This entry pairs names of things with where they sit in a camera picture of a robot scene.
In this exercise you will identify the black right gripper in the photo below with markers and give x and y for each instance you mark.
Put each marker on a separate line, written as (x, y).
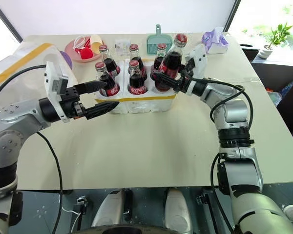
(185, 79)

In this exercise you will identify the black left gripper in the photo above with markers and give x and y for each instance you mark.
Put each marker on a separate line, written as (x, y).
(70, 102)

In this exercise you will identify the glass cola bottle red cap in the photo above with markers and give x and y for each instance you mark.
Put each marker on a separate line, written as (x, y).
(136, 81)
(108, 84)
(110, 63)
(159, 57)
(169, 63)
(136, 58)

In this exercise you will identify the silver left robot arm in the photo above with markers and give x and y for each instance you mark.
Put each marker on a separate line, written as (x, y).
(14, 117)

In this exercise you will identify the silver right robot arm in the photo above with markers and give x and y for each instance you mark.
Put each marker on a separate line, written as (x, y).
(234, 109)

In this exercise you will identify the white foam crate yellow tape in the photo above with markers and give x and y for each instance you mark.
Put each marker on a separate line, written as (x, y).
(141, 103)

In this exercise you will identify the green plastic dustpan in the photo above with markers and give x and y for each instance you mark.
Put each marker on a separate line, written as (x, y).
(158, 42)

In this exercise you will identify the purple round lid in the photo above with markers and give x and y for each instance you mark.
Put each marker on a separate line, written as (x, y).
(67, 59)

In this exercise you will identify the pink plastic plate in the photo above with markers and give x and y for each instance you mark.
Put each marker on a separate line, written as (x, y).
(72, 52)

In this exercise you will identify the purple tissue pack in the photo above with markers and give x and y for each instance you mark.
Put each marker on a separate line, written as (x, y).
(216, 42)

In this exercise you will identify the cream paper cup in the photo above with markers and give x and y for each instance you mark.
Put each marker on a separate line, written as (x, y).
(96, 41)

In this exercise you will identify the clear glass cup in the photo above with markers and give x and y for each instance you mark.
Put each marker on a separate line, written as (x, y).
(122, 46)

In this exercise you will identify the clear plastic bag yellow stripe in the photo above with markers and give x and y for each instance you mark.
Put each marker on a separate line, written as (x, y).
(24, 70)

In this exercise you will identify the black side cabinet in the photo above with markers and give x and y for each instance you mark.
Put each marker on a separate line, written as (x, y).
(249, 52)

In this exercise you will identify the potted green plant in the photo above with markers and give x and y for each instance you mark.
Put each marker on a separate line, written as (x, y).
(274, 39)

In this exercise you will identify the silver rounded robot leg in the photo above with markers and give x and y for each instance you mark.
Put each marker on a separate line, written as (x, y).
(111, 207)
(177, 209)

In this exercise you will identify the dark round base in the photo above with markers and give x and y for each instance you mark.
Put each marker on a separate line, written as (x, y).
(127, 230)

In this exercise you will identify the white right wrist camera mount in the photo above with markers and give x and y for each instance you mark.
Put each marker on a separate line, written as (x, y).
(197, 57)

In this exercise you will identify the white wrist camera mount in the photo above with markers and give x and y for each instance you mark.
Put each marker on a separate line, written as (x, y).
(51, 73)
(197, 57)

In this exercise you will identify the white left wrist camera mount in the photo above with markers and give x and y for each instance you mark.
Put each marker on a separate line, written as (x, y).
(51, 73)

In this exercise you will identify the black window frame bar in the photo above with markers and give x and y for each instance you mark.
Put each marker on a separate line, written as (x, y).
(7, 20)
(233, 15)

